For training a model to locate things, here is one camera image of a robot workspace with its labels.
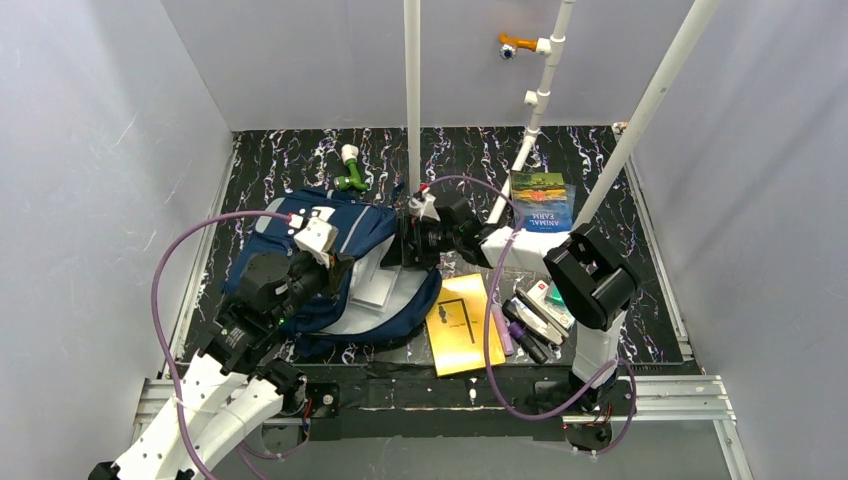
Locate orange tap on pipe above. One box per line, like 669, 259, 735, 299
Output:
499, 33, 538, 52

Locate green white pipe fitting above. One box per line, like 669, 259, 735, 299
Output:
333, 144, 369, 192

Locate white PVC pipe frame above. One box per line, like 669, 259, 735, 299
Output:
403, 0, 720, 225

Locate navy blue student backpack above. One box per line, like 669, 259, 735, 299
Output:
222, 188, 442, 358

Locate grey white photography portfolio book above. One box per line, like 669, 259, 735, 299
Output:
348, 260, 400, 312

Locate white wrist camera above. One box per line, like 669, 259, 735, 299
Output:
408, 185, 440, 222
288, 214, 338, 269

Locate green pencil sharpener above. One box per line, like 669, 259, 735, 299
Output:
545, 285, 566, 309

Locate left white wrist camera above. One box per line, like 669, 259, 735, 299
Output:
288, 214, 338, 269

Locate pink highlighter pen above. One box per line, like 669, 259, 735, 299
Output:
491, 303, 515, 357

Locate transparent pencil case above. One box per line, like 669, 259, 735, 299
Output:
515, 287, 575, 345

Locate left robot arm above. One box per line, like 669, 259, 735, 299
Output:
89, 252, 355, 479

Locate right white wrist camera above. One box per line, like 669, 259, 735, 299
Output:
408, 185, 440, 222

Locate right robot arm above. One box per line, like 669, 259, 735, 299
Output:
382, 191, 641, 401

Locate yellow book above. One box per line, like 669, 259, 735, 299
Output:
426, 273, 488, 377

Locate white eraser box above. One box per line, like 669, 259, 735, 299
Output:
527, 281, 550, 302

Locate black marker pen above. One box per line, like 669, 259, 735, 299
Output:
501, 300, 548, 365

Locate Animal Farm paperback book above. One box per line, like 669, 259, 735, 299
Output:
510, 171, 576, 233

